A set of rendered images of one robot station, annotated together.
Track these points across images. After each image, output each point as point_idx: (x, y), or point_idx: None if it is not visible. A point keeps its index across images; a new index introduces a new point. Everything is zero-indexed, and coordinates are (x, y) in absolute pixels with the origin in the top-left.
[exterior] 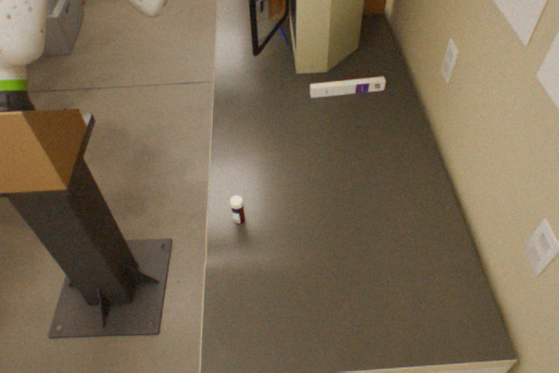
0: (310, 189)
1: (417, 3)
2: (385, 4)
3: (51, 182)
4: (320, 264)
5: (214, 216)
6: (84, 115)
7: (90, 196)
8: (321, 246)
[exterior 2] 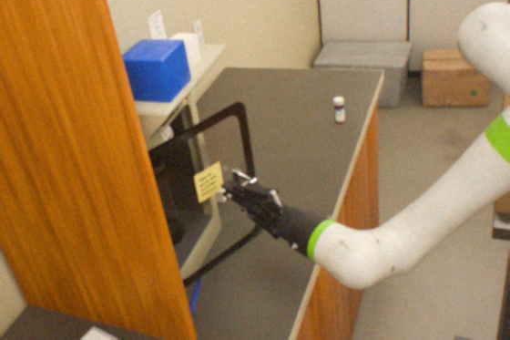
0: (277, 130)
1: None
2: (4, 328)
3: None
4: (295, 98)
5: (358, 125)
6: (503, 224)
7: (508, 268)
8: (289, 105)
